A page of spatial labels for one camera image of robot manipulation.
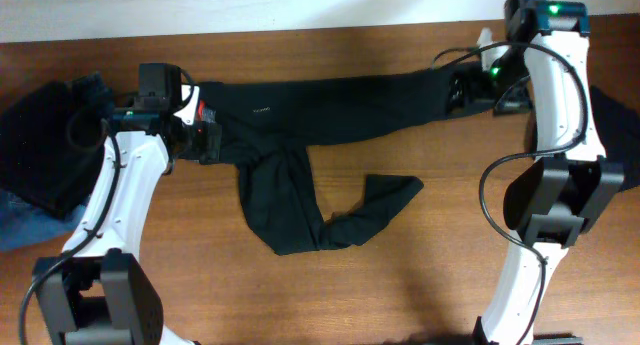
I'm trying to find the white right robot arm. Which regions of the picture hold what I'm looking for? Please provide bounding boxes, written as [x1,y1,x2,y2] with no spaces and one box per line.
[468,0,624,344]

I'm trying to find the black pants with red waistband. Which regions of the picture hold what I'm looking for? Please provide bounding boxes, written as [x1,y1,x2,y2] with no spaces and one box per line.
[200,70,476,255]

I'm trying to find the black folded garment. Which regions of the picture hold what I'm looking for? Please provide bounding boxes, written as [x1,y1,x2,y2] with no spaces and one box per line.
[590,86,639,192]
[1,74,114,218]

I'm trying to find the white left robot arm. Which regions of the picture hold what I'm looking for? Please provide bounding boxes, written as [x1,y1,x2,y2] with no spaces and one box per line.
[27,85,200,345]

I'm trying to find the black folded garment right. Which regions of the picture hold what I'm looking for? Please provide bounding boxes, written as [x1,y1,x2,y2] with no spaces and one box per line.
[590,86,639,192]

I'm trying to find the blue denim jeans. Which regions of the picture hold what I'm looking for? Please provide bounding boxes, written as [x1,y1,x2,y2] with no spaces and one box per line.
[0,71,116,253]

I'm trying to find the black folded garment left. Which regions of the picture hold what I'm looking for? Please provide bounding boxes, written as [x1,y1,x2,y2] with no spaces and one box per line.
[1,74,114,218]

